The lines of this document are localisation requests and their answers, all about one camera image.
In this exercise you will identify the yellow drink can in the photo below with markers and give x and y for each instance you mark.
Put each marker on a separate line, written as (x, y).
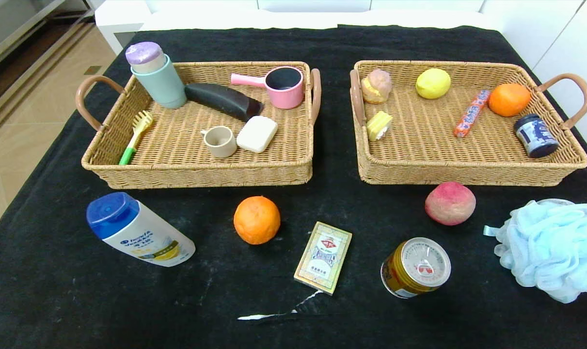
(409, 271)

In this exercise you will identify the pink peach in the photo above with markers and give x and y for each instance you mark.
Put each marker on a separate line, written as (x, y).
(450, 203)

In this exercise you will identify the white shampoo bottle blue cap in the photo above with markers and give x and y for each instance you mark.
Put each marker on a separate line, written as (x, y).
(138, 237)

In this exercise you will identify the cream soap bar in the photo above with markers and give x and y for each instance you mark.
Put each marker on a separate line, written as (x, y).
(257, 134)

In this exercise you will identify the orange fruit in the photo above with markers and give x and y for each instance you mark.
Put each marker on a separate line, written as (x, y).
(509, 100)
(257, 220)

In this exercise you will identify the small beige cup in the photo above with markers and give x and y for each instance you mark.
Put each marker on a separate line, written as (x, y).
(223, 145)

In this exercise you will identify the pink toy saucepan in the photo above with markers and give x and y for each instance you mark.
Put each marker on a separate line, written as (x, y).
(286, 94)

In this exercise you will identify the printed card box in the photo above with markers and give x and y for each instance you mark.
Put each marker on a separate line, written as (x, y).
(322, 257)

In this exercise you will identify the yellow cake slice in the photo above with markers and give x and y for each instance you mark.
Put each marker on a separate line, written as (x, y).
(379, 126)

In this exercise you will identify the dark eggplant shaped object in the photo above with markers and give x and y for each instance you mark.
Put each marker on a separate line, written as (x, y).
(220, 99)

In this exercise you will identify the pink frosted pastry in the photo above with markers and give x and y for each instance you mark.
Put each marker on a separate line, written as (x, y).
(376, 86)

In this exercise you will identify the teal plastic cup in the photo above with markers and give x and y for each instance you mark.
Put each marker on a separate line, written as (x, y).
(165, 87)

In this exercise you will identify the yellow green brush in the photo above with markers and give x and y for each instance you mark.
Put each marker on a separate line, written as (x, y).
(140, 123)

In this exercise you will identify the yellow lemon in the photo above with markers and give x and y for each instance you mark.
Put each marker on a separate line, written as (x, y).
(433, 83)

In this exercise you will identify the orange candy tube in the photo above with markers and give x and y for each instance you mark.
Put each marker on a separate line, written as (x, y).
(471, 114)

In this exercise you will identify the purple capped beige bottle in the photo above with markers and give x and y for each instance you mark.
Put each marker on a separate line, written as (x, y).
(145, 53)

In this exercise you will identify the brass floor socket cover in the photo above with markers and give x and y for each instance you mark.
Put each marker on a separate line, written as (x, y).
(92, 70)

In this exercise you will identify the white cabinet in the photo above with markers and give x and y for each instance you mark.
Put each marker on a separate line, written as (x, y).
(123, 19)

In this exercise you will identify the dark blue printed jar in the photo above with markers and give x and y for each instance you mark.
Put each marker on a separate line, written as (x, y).
(535, 135)

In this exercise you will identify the light blue bath pouf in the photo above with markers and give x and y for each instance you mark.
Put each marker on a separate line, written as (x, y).
(550, 247)

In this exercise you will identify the grey metal cabinet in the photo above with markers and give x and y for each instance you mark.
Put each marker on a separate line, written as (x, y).
(17, 24)

